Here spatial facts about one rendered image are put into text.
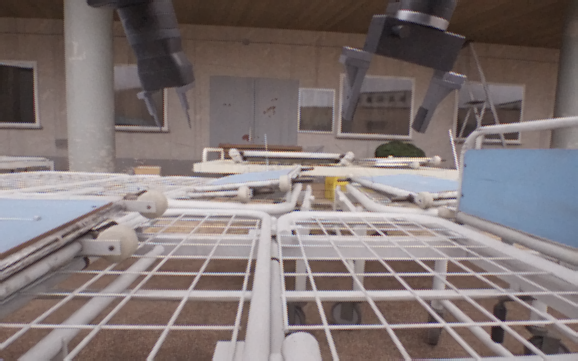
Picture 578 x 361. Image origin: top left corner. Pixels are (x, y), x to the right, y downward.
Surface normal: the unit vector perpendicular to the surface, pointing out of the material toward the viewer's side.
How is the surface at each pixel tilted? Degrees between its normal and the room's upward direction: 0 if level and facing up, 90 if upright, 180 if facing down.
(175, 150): 90
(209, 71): 90
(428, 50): 113
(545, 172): 90
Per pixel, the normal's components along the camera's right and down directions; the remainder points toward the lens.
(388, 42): 0.11, 0.49
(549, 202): -1.00, -0.02
